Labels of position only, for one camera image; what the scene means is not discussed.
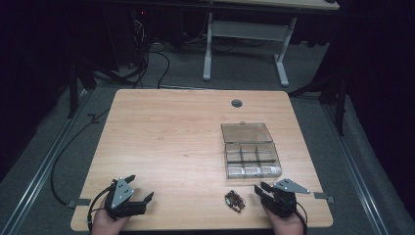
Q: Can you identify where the person's right hand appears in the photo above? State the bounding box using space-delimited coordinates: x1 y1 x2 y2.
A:
262 206 305 235

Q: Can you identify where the grey table edge bracket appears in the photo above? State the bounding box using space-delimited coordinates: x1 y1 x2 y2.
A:
312 191 336 205
66 198 92 210

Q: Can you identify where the white metal desk frame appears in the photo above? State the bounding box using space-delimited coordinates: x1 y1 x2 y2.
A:
202 12 299 88

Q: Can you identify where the black floor cable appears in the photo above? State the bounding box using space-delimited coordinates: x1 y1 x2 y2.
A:
50 107 112 208

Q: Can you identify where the bundle of black cables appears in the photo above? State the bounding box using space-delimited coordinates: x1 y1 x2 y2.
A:
94 18 172 90

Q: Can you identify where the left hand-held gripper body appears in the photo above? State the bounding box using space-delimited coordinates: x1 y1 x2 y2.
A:
103 177 147 220

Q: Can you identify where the person's left hand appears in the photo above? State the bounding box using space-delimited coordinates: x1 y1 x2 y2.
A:
90 197 132 235

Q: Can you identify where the black metal stand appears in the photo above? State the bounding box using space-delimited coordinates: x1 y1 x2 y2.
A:
335 72 347 137
66 60 80 120

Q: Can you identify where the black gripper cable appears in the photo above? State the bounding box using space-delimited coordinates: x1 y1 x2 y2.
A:
85 186 115 233
294 210 309 235

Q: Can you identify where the metal floor rail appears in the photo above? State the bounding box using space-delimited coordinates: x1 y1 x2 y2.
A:
320 103 390 235
0 88 94 235

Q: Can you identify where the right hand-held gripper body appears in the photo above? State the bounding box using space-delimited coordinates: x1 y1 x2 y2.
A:
260 177 311 218

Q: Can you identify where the clear plastic compartment box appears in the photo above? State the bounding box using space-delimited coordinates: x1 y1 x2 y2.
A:
220 121 283 180

